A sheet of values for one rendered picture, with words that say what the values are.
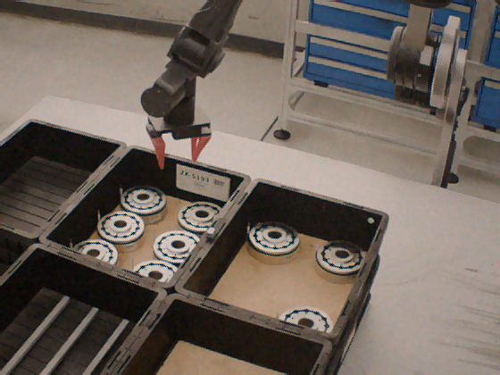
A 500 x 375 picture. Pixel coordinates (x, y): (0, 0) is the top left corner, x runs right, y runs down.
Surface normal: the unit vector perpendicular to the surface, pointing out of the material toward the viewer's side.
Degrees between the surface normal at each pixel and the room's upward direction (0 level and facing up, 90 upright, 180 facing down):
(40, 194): 0
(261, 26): 90
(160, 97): 91
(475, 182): 0
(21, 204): 0
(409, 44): 90
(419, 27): 90
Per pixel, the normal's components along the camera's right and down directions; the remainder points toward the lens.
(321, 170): 0.07, -0.82
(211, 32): -0.26, 0.41
